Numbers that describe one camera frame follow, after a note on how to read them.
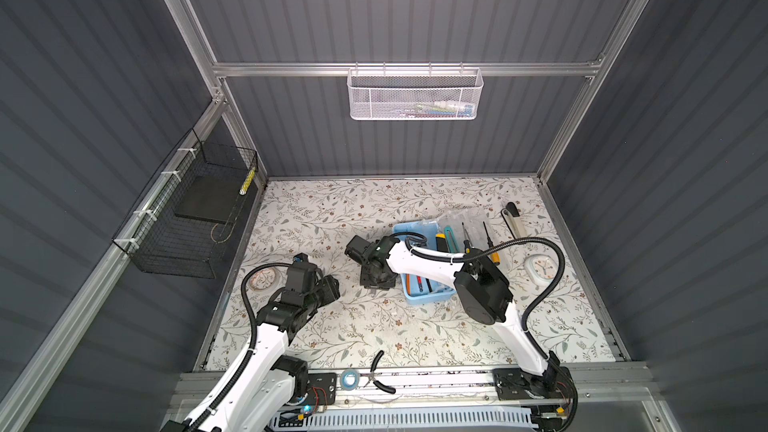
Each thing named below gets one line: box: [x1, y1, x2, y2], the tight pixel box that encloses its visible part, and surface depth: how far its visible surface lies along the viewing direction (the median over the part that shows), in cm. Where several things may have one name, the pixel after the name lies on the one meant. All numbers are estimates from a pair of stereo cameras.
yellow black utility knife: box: [435, 233, 448, 253], surface depth 95 cm
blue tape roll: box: [340, 370, 360, 391], surface depth 76 cm
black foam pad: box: [174, 175, 244, 224], surface depth 80 cm
